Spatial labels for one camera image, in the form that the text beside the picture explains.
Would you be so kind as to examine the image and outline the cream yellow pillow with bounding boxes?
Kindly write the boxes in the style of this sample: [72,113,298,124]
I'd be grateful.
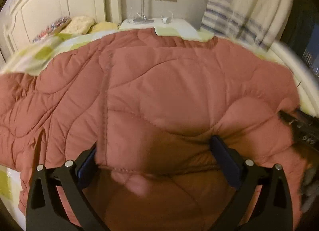
[61,16,118,35]

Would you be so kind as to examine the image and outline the right hand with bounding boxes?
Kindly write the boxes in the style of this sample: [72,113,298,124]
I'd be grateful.
[296,143,318,213]

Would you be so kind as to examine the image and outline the white lamp with pole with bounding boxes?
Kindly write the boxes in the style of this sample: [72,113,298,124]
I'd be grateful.
[128,0,154,25]

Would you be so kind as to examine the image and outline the white bed frame edge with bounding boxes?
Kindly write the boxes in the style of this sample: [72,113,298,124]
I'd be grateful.
[268,41,318,118]

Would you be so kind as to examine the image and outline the cream wooden headboard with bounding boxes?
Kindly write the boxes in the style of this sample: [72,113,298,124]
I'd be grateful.
[1,0,122,59]

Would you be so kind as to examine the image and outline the white nightstand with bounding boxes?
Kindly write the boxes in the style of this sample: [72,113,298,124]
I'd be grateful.
[119,18,196,31]

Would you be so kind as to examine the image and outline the white charger with cable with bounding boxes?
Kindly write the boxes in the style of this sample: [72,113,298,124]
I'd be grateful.
[160,10,174,24]

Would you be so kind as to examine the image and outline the colourful patterned pillow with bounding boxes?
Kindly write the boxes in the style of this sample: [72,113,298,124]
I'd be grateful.
[32,16,71,43]

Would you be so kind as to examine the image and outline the cream curtain with stripes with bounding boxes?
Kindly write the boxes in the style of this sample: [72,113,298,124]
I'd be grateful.
[201,0,293,50]

